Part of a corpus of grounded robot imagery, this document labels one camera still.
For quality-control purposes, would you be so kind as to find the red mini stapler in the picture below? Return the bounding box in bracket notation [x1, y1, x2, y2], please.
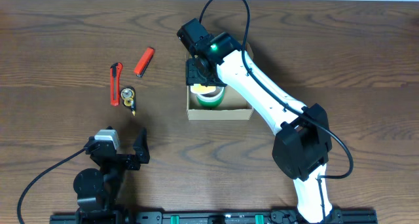
[134, 47, 155, 77]

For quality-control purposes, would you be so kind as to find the black yellow correction tape dispenser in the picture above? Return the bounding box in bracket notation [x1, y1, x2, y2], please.
[120, 86, 136, 116]

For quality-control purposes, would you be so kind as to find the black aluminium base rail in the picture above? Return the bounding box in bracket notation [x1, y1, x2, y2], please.
[49, 209, 378, 224]

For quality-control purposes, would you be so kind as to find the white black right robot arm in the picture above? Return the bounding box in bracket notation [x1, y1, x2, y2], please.
[177, 31, 332, 223]

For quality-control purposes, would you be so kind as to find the open cardboard box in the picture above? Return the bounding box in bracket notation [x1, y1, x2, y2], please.
[185, 40, 255, 121]

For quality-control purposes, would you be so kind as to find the green tape roll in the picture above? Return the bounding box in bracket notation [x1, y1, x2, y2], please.
[196, 87, 225, 108]

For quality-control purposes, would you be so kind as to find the black left camera cable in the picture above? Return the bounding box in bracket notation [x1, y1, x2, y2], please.
[16, 147, 88, 224]

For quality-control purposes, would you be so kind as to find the black right camera cable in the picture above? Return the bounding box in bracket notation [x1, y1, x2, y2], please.
[198, 0, 354, 223]

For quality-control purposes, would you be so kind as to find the black camera cable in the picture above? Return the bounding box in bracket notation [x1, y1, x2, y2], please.
[16, 147, 88, 224]
[198, 0, 354, 223]

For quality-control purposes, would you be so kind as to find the red utility knife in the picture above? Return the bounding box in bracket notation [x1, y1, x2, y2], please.
[110, 62, 123, 106]

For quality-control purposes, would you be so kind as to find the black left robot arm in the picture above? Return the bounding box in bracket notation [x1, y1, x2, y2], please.
[73, 126, 150, 215]

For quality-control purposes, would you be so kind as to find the yellow sticky note pad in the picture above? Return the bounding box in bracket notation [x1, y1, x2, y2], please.
[190, 84, 217, 95]

